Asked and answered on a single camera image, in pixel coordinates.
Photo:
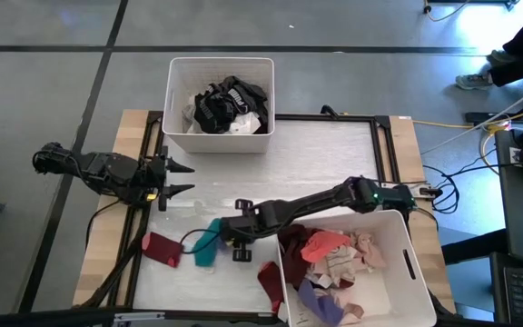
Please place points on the white perforated plastic basket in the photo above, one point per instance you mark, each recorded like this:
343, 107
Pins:
216, 143
393, 290

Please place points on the maroon sock red toe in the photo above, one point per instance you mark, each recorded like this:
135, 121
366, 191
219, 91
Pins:
164, 250

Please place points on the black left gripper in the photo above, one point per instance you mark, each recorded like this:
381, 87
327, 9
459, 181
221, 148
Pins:
152, 179

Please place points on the white and black clothes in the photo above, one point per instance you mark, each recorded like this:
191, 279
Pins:
248, 97

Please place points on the black rig beam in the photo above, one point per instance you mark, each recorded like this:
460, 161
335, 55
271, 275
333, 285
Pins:
39, 318

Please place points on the white printed sock label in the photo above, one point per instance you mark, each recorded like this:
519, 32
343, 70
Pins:
283, 313

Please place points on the coral red garment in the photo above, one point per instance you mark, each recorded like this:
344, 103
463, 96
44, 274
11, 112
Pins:
322, 245

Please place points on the purple garment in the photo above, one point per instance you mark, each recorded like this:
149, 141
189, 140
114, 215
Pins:
318, 302

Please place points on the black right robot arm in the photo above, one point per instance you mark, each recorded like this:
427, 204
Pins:
316, 200

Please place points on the teal sock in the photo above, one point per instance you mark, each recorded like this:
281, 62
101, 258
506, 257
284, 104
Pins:
207, 247

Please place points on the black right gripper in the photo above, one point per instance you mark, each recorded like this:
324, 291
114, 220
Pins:
248, 224

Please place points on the dark red sock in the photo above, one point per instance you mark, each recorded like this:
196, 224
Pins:
270, 281

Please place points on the person's shoe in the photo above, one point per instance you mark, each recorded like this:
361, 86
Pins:
472, 82
500, 56

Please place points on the maroon garment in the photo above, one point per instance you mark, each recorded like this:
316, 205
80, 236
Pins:
295, 254

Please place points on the wooden table end board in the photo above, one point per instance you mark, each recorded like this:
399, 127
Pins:
127, 136
407, 145

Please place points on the beige garment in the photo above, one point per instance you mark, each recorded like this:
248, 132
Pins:
334, 268

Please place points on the black table frame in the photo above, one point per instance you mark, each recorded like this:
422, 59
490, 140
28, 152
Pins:
325, 117

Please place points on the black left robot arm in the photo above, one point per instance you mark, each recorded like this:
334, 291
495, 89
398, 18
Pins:
98, 170

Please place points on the grey garment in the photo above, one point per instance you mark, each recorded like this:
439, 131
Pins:
189, 118

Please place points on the light pink garment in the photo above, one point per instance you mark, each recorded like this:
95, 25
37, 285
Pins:
368, 250

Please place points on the black diagonal frame strut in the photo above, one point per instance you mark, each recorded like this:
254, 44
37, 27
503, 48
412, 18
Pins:
116, 268

